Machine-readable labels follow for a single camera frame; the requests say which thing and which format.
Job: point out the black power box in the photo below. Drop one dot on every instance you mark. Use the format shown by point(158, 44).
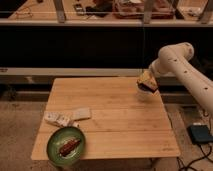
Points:
point(200, 134)

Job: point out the white sponge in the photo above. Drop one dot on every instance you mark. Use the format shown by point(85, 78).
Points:
point(81, 114)

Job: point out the black remote control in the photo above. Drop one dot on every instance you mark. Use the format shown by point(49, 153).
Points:
point(79, 9)

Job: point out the wooden table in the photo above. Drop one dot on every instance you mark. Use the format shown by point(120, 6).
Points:
point(121, 126)

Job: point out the eyeglasses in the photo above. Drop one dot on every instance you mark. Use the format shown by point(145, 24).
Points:
point(23, 13)

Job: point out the tray of food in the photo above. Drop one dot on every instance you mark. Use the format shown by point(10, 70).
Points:
point(162, 9)

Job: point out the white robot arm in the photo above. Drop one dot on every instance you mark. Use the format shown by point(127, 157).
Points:
point(175, 59)

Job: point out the green plate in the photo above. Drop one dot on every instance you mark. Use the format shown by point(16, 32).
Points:
point(58, 139)

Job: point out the brown sausage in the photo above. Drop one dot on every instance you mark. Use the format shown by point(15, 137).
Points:
point(69, 146)

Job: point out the white patterned cloth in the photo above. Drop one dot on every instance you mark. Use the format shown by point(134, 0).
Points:
point(59, 120)

